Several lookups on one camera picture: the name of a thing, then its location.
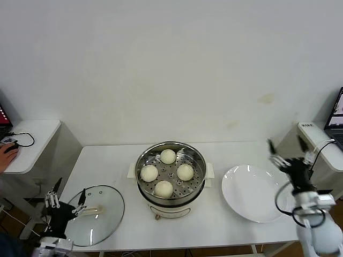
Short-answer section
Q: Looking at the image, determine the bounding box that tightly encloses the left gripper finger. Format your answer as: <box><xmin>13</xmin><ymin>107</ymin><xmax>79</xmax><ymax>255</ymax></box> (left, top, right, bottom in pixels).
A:
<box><xmin>71</xmin><ymin>188</ymin><xmax>87</xmax><ymax>216</ymax></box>
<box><xmin>44</xmin><ymin>177</ymin><xmax>63</xmax><ymax>210</ymax></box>

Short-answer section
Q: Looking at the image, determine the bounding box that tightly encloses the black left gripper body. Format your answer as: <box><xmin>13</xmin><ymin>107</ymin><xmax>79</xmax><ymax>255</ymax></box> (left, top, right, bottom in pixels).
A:
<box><xmin>42</xmin><ymin>202</ymin><xmax>78</xmax><ymax>238</ymax></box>

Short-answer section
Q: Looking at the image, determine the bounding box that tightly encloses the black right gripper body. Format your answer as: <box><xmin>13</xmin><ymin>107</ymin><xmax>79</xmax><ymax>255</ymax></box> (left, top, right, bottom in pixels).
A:
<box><xmin>278</xmin><ymin>157</ymin><xmax>319</xmax><ymax>193</ymax></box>

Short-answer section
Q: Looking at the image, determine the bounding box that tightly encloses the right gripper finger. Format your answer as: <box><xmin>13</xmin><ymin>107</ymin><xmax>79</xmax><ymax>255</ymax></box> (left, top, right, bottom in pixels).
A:
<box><xmin>267</xmin><ymin>138</ymin><xmax>290</xmax><ymax>169</ymax></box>
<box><xmin>297</xmin><ymin>134</ymin><xmax>315</xmax><ymax>164</ymax></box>

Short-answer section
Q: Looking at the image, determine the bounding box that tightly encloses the glass lid with cream handle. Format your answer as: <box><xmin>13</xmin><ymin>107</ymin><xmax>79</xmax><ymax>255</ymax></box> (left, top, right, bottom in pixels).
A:
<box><xmin>65</xmin><ymin>184</ymin><xmax>125</xmax><ymax>246</ymax></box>

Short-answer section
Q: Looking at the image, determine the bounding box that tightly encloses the white steamed baozi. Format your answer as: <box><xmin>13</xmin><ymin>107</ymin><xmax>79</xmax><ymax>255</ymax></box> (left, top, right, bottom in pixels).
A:
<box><xmin>154</xmin><ymin>180</ymin><xmax>174</xmax><ymax>199</ymax></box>
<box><xmin>140</xmin><ymin>164</ymin><xmax>159</xmax><ymax>183</ymax></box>
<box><xmin>160</xmin><ymin>148</ymin><xmax>177</xmax><ymax>165</ymax></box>
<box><xmin>176</xmin><ymin>163</ymin><xmax>195</xmax><ymax>182</ymax></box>

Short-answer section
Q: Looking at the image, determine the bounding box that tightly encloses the stainless steel steamer basket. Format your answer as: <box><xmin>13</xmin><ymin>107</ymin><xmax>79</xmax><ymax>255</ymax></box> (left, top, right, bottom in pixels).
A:
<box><xmin>135</xmin><ymin>141</ymin><xmax>208</xmax><ymax>199</ymax></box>

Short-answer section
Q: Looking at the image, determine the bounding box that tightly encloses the person's hand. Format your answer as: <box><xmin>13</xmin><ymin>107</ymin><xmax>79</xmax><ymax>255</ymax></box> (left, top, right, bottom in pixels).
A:
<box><xmin>0</xmin><ymin>146</ymin><xmax>20</xmax><ymax>174</ymax></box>

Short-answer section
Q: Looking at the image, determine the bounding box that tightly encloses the white side table with label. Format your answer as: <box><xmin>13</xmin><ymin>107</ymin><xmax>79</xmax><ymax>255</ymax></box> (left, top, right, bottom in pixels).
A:
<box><xmin>275</xmin><ymin>122</ymin><xmax>343</xmax><ymax>201</ymax></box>

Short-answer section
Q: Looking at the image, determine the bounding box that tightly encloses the white round plate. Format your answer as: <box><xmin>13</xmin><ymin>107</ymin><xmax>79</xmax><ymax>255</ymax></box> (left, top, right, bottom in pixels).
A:
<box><xmin>221</xmin><ymin>165</ymin><xmax>289</xmax><ymax>224</ymax></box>

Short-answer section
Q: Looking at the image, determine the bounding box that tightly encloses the black laptop with pale windows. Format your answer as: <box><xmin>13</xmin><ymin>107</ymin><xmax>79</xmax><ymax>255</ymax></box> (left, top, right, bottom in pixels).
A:
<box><xmin>324</xmin><ymin>87</ymin><xmax>343</xmax><ymax>149</ymax></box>

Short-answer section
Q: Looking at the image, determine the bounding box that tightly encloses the person's dark blue clothing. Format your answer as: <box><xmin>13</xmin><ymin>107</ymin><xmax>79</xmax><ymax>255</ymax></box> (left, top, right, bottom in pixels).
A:
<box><xmin>0</xmin><ymin>231</ymin><xmax>27</xmax><ymax>257</ymax></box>

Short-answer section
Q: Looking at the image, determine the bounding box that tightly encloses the white side table with mouse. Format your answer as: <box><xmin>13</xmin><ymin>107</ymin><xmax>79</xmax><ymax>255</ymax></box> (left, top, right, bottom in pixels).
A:
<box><xmin>0</xmin><ymin>119</ymin><xmax>84</xmax><ymax>240</ymax></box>

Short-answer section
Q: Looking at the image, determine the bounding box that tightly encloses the black laptop beside mouse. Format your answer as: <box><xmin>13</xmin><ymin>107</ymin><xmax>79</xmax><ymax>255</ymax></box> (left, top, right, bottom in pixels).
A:
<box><xmin>0</xmin><ymin>89</ymin><xmax>14</xmax><ymax>134</ymax></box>

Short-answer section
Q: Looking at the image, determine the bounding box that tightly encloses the black cable with adapter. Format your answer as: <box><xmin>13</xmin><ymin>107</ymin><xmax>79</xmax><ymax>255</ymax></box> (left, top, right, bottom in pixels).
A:
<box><xmin>308</xmin><ymin>141</ymin><xmax>335</xmax><ymax>183</ymax></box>

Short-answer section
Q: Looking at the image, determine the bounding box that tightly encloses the white laptop cable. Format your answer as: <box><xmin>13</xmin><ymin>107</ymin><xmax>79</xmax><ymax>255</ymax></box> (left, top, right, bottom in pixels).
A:
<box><xmin>310</xmin><ymin>139</ymin><xmax>335</xmax><ymax>161</ymax></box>

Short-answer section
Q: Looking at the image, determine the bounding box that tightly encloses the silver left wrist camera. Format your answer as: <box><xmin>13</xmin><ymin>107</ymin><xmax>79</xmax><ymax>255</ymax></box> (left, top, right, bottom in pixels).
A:
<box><xmin>39</xmin><ymin>236</ymin><xmax>75</xmax><ymax>250</ymax></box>

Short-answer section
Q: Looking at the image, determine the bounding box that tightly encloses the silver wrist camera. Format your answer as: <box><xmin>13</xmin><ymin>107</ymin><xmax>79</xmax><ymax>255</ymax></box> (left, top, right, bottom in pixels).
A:
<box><xmin>317</xmin><ymin>194</ymin><xmax>338</xmax><ymax>207</ymax></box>
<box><xmin>39</xmin><ymin>236</ymin><xmax>75</xmax><ymax>250</ymax></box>

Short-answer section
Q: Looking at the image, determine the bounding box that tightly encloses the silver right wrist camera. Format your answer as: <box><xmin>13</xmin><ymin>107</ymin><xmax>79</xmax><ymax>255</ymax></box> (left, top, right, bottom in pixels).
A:
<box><xmin>317</xmin><ymin>194</ymin><xmax>338</xmax><ymax>207</ymax></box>

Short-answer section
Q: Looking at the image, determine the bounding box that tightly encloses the black looped mouse cable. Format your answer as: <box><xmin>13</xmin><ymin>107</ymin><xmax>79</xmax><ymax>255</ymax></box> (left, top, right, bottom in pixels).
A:
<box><xmin>8</xmin><ymin>131</ymin><xmax>35</xmax><ymax>148</ymax></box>

